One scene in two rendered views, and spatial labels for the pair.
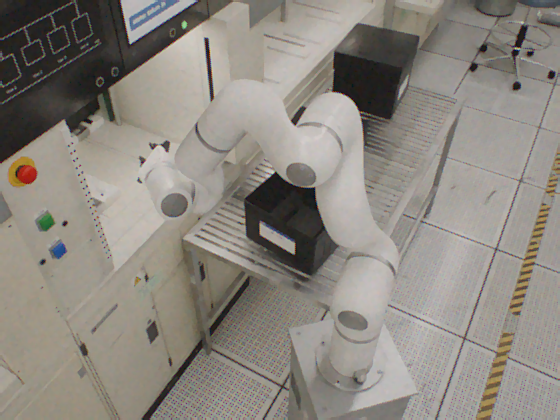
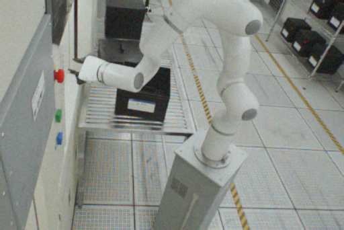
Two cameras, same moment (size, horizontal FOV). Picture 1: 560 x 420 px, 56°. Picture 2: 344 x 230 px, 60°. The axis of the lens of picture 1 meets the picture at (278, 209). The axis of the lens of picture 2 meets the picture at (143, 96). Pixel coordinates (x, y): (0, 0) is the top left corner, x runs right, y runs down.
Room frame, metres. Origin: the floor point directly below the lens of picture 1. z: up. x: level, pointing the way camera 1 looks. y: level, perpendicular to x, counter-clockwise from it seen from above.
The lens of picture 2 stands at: (0.16, 0.75, 1.85)
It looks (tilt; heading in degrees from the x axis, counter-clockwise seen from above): 38 degrees down; 321
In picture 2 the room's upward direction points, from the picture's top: 10 degrees clockwise
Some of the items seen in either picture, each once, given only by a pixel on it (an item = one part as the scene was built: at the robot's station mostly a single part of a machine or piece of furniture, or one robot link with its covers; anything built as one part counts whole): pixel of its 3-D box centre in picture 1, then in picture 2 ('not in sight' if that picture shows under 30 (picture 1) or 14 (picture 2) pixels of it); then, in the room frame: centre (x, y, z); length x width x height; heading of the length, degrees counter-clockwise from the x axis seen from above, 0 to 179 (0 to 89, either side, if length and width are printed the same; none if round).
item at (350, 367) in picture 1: (353, 341); (218, 140); (0.73, -0.20, 0.85); 0.19 x 0.19 x 0.18
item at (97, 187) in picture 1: (73, 198); not in sight; (1.21, 0.66, 0.89); 0.22 x 0.21 x 0.04; 61
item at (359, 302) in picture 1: (360, 305); (235, 111); (0.70, -0.19, 1.07); 0.19 x 0.12 x 0.24; 159
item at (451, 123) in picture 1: (336, 224); (127, 104); (1.59, -0.25, 0.38); 1.30 x 0.60 x 0.76; 151
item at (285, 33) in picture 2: not in sight; (295, 30); (2.12, -3.24, 0.31); 0.30 x 0.28 x 0.26; 149
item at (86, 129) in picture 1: (63, 125); not in sight; (1.60, 0.81, 0.89); 0.22 x 0.21 x 0.04; 61
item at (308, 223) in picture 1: (302, 212); (143, 90); (1.20, -0.08, 0.85); 0.28 x 0.28 x 0.17; 53
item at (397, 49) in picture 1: (373, 70); (123, 15); (2.02, -0.40, 0.89); 0.29 x 0.29 x 0.25; 65
